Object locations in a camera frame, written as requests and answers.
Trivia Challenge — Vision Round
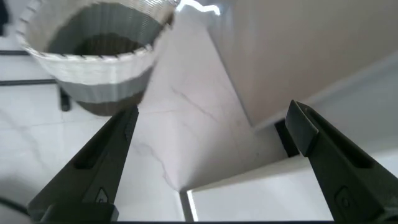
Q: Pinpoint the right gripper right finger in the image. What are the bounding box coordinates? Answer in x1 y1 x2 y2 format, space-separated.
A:
285 100 398 222

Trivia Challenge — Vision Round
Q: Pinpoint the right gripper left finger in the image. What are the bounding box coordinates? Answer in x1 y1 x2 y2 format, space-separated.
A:
27 105 140 222

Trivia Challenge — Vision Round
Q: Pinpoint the white laundry basket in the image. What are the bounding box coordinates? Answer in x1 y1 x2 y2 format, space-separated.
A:
15 0 182 117

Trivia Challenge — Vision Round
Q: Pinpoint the black clothes rack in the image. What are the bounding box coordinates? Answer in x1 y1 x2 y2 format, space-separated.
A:
0 49 72 112

